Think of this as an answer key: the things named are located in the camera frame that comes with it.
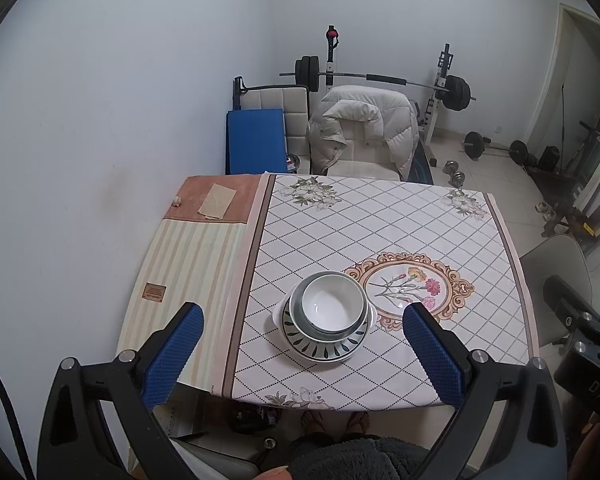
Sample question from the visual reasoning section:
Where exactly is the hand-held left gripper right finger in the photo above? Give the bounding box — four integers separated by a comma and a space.
402, 302, 568, 480

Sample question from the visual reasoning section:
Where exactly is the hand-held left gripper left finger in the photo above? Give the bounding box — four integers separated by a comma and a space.
37, 302, 206, 480

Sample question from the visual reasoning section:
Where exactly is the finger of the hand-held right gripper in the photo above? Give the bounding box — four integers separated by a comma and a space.
542, 275, 600, 328

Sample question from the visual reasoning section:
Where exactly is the stroke-patterned ceramic dish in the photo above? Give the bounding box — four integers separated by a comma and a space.
281, 305, 370, 363

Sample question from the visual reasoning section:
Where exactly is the white ceramic bowl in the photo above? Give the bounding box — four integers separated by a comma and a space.
301, 275, 366, 333

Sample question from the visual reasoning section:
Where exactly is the short barbell with black plates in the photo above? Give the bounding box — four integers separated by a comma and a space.
464, 131, 530, 167

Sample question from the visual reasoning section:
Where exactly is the long barbell with black plates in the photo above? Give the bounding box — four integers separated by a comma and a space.
280, 55, 477, 112

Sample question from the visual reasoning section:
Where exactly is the striped beige table cloth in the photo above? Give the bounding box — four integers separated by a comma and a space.
117, 175, 271, 396

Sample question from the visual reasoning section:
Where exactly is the black item under table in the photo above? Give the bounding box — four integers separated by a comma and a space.
230, 407, 281, 433

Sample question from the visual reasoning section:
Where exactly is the person's grey fuzzy clothing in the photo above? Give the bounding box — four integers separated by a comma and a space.
287, 432, 431, 480

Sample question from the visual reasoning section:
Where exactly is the black scooter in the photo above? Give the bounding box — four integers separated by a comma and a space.
560, 120, 600, 176

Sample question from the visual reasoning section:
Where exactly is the checked floral tablecloth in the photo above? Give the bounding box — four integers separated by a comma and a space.
222, 174, 536, 411

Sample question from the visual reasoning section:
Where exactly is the beige paper napkin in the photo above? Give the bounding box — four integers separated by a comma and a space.
198, 183, 237, 220

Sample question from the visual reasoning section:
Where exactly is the dark blue weight bench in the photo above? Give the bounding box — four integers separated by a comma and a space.
405, 102, 436, 186

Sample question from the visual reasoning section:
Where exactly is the blue folded mat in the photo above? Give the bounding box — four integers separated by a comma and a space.
225, 108, 287, 176

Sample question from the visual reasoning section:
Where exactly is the white puffer jacket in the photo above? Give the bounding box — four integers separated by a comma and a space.
307, 86, 421, 181

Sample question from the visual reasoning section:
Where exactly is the cream tufted chair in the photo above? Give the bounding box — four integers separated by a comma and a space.
240, 85, 313, 176

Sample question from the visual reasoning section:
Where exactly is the white door frame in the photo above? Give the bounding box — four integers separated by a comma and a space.
525, 2, 600, 146

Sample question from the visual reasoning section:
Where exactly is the black metal frame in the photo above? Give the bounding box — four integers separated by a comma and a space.
232, 76, 251, 111

